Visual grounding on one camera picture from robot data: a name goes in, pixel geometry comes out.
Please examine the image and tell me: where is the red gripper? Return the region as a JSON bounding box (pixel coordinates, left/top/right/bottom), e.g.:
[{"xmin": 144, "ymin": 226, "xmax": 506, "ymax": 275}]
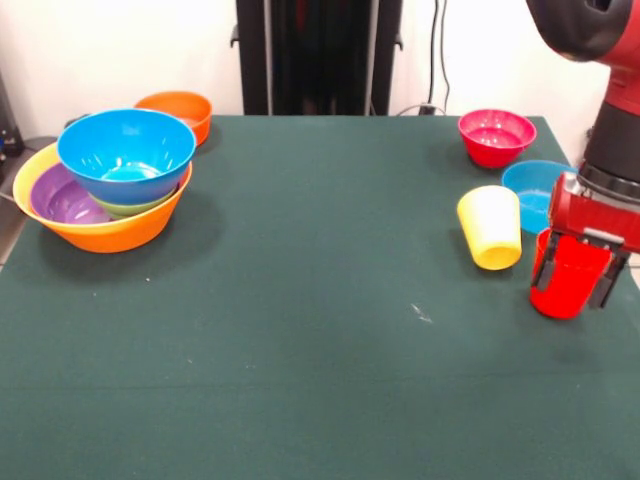
[{"xmin": 530, "ymin": 172, "xmax": 640, "ymax": 310}]

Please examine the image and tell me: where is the red cup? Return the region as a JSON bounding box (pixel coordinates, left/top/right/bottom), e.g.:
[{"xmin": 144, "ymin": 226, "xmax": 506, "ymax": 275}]
[{"xmin": 528, "ymin": 229, "xmax": 614, "ymax": 320}]

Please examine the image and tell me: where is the yellow cup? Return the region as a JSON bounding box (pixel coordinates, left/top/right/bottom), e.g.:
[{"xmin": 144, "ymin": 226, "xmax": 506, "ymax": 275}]
[{"xmin": 456, "ymin": 184, "xmax": 523, "ymax": 272}]

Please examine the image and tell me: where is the small green bowl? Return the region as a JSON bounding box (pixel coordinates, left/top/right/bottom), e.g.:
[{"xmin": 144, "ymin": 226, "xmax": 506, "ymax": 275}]
[{"xmin": 88, "ymin": 183, "xmax": 180, "ymax": 218}]

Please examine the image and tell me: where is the large yellow bowl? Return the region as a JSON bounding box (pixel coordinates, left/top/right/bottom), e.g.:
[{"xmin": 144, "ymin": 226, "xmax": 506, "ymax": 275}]
[{"xmin": 12, "ymin": 142, "xmax": 194, "ymax": 255}]

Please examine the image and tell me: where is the deep blue bowl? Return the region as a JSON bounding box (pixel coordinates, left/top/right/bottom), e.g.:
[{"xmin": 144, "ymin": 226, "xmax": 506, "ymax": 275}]
[{"xmin": 56, "ymin": 108, "xmax": 197, "ymax": 206}]

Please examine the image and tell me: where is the purple bowl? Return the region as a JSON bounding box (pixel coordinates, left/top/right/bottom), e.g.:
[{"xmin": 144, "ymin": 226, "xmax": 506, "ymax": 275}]
[{"xmin": 29, "ymin": 163, "xmax": 115, "ymax": 225}]

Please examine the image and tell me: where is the shallow blue bowl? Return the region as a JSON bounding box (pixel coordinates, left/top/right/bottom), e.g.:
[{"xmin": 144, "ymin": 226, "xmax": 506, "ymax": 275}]
[{"xmin": 501, "ymin": 159, "xmax": 581, "ymax": 235}]

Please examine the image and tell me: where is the small pink bowl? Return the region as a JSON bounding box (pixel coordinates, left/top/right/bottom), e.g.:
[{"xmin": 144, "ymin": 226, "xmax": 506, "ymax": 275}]
[{"xmin": 458, "ymin": 108, "xmax": 539, "ymax": 170}]

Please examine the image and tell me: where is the dark green tablecloth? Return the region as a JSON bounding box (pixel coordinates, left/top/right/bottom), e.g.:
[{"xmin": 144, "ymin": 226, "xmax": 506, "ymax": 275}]
[{"xmin": 0, "ymin": 113, "xmax": 640, "ymax": 480}]

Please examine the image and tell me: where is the small orange bowl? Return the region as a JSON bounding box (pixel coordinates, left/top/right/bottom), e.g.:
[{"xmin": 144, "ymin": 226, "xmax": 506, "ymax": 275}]
[{"xmin": 133, "ymin": 90, "xmax": 214, "ymax": 147}]

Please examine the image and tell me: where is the black equipment rack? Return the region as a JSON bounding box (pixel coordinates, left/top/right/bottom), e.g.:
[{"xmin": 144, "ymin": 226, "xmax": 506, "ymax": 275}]
[{"xmin": 0, "ymin": 69, "xmax": 25, "ymax": 166}]

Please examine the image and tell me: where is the grey cable plug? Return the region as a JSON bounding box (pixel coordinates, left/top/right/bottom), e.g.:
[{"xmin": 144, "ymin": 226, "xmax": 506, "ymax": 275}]
[{"xmin": 393, "ymin": 102, "xmax": 447, "ymax": 117}]

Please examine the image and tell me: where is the black wall cable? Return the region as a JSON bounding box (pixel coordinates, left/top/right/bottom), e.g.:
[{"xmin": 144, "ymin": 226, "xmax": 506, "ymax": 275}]
[{"xmin": 430, "ymin": 0, "xmax": 450, "ymax": 109}]

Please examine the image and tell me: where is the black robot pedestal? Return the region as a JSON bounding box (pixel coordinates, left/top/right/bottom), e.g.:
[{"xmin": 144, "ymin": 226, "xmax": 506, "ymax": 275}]
[{"xmin": 230, "ymin": 0, "xmax": 405, "ymax": 117}]

